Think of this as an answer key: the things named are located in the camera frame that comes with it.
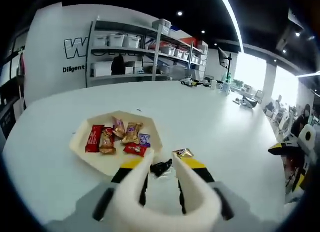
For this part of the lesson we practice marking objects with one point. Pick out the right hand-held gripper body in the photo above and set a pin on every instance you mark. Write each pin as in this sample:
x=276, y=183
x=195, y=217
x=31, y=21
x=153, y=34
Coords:
x=307, y=139

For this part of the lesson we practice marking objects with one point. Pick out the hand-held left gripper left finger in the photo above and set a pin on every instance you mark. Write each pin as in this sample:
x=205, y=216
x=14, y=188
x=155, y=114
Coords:
x=85, y=207

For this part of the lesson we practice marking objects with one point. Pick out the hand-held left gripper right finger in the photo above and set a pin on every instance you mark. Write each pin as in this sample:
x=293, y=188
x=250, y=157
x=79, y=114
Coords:
x=237, y=212

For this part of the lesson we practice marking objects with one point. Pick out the long red food packet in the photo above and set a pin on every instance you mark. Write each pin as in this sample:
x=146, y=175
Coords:
x=94, y=139

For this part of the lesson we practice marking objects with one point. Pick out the cream food tongs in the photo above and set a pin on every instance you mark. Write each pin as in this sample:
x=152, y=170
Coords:
x=162, y=223

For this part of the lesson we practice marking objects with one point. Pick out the small red food packet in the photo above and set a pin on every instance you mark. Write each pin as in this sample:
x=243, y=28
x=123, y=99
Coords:
x=135, y=149

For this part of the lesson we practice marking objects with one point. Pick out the purple food packet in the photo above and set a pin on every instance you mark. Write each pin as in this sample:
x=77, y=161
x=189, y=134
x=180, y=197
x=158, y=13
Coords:
x=145, y=140

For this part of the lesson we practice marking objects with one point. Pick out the cream food container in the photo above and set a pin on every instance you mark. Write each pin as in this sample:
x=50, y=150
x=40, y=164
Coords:
x=150, y=124

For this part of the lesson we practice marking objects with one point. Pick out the row of office chairs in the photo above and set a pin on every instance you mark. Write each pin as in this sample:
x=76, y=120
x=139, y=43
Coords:
x=285, y=122

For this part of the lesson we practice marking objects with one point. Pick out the small black packet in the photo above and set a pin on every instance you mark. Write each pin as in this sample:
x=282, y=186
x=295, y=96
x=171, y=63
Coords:
x=160, y=168

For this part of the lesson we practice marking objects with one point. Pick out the green bottle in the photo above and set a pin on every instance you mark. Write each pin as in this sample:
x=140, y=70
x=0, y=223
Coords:
x=227, y=85

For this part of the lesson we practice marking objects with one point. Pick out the white bottle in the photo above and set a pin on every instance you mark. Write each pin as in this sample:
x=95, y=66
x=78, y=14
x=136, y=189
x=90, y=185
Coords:
x=214, y=85

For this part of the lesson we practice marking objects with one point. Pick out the black monitor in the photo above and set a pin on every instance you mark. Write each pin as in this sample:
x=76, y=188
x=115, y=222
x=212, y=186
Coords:
x=223, y=58

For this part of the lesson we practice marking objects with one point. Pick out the large white box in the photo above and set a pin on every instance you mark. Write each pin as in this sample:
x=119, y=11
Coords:
x=101, y=69

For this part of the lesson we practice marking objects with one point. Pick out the long ceiling light strip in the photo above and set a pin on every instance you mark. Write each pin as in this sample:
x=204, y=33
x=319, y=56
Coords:
x=232, y=14

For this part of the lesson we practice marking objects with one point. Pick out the black bag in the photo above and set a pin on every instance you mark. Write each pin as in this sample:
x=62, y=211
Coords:
x=118, y=65

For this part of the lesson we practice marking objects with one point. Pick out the pink hanging bag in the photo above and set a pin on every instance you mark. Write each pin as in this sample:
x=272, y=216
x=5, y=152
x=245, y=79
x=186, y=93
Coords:
x=23, y=64

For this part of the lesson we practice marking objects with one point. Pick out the grey metal shelf rack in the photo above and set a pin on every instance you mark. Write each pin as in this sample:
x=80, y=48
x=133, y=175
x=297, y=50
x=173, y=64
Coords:
x=107, y=51

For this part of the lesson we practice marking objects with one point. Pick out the rows of white storage boxes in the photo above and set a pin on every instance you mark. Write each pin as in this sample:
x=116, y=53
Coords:
x=116, y=40

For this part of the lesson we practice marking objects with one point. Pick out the ceiling spotlights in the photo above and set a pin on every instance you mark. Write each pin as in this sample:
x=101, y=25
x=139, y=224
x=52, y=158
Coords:
x=179, y=13

